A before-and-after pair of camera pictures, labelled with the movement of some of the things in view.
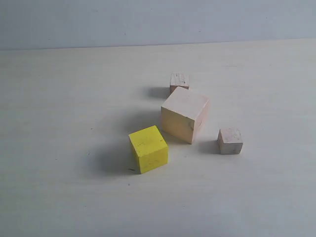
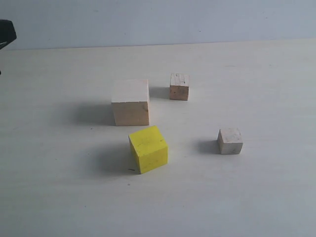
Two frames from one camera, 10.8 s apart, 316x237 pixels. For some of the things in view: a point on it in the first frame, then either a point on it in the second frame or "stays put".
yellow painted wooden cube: [149, 148] stays put
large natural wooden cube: [184, 114] → [130, 98]
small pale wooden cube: [230, 140] stays put
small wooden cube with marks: [178, 79] stays put
